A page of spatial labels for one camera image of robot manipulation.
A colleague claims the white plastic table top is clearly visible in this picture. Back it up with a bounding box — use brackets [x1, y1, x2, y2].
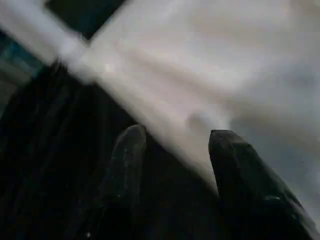
[69, 0, 320, 226]

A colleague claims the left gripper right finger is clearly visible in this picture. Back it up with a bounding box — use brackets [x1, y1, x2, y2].
[208, 129, 315, 240]

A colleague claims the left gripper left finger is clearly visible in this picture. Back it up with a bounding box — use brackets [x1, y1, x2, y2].
[74, 124, 148, 240]

